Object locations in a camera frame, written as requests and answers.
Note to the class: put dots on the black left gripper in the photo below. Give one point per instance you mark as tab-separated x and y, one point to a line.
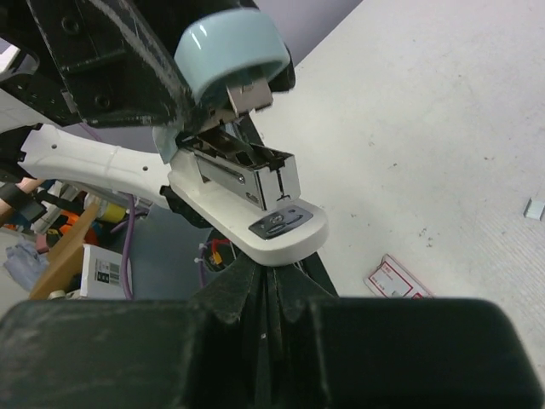
108	64

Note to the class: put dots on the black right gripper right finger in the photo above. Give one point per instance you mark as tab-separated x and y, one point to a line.
298	284

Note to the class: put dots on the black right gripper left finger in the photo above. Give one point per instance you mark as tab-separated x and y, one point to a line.
233	301

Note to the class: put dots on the red white staple box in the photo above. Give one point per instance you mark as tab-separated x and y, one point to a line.
390	279

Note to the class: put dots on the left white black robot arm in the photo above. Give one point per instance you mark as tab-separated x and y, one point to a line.
124	159

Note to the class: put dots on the small staple strip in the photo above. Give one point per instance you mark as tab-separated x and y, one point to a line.
534	209

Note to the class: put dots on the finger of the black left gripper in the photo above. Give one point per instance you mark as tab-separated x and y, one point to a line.
257	48

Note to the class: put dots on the light blue white stapler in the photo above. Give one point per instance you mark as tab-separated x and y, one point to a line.
222	175

